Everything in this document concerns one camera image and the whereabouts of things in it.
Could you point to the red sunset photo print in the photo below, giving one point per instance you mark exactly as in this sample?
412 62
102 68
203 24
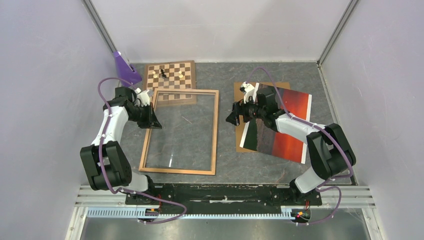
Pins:
289 141

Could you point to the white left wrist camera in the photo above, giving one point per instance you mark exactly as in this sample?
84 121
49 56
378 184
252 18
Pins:
143 97

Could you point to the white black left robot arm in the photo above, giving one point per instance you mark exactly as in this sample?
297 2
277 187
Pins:
104 161

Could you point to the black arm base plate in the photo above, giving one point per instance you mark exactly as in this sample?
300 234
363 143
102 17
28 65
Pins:
176 194

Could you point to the brown cardboard backing board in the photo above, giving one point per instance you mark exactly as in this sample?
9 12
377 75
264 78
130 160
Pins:
238 95

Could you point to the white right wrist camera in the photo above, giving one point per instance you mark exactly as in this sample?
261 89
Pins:
248 91

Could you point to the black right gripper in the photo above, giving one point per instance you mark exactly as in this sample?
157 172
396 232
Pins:
239 108

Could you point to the wooden picture frame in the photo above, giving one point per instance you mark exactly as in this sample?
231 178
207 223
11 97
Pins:
215 132

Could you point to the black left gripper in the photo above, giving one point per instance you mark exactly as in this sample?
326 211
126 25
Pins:
151 121

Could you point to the wooden chessboard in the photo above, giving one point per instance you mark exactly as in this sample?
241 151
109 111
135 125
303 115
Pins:
171 82

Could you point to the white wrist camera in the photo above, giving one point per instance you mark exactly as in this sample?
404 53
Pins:
248 91
143 97

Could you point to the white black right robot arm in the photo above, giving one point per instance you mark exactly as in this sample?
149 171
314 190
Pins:
328 148

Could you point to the purple wedge stand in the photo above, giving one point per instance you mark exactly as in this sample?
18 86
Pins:
126 70

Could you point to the black chess piece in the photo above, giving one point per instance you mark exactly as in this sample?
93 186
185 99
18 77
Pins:
163 74

